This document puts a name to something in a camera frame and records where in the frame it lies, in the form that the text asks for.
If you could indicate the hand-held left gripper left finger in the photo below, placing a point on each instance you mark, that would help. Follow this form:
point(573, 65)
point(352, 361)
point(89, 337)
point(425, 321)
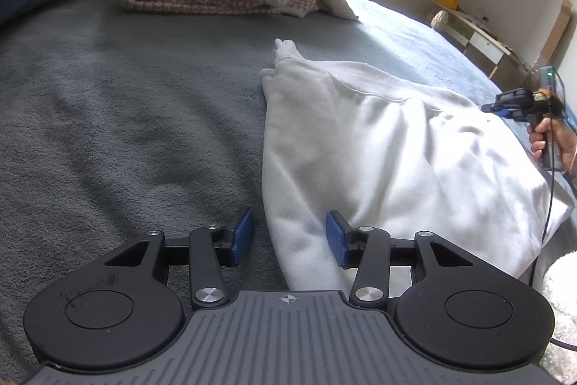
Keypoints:
point(243, 231)

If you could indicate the white desk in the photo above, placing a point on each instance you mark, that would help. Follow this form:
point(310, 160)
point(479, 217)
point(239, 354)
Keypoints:
point(484, 40)

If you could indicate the cardboard sheet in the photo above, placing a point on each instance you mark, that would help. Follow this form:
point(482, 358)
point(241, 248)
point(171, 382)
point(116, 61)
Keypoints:
point(556, 28)

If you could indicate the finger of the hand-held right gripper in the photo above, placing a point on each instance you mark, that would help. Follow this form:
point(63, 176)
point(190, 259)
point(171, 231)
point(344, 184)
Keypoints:
point(488, 108)
point(502, 113)

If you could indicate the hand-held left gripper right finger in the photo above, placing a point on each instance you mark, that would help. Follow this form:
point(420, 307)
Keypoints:
point(334, 236)

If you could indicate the beige yarn ball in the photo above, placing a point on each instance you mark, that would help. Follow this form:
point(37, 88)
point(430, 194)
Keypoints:
point(439, 19)

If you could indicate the white fluffy cushion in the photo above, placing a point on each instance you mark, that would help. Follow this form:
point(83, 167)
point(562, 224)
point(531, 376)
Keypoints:
point(561, 313)

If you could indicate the person's right hand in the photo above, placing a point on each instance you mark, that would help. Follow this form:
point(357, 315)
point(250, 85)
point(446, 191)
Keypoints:
point(565, 146)

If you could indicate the white sweatshirt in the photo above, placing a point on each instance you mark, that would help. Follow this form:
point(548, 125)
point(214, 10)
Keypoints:
point(383, 164)

